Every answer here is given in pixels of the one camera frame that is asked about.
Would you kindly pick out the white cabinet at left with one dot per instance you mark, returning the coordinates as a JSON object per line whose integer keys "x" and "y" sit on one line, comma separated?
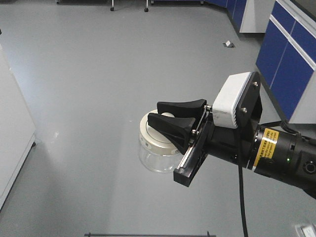
{"x": 17, "y": 128}

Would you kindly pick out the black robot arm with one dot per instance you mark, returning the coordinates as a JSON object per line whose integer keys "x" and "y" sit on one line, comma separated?
{"x": 278, "y": 153}

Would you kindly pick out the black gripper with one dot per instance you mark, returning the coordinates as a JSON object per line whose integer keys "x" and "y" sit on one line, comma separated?
{"x": 232, "y": 145}

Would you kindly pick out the blue lab cabinets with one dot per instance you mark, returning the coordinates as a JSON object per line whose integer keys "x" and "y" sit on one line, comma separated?
{"x": 287, "y": 57}

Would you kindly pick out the floor socket box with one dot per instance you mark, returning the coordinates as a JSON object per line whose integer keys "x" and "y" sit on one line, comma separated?
{"x": 228, "y": 44}

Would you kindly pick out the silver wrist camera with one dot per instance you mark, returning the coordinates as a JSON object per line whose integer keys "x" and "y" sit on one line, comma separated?
{"x": 225, "y": 105}

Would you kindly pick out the glass jar with cream lid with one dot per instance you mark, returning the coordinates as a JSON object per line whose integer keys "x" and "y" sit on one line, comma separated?
{"x": 156, "y": 152}

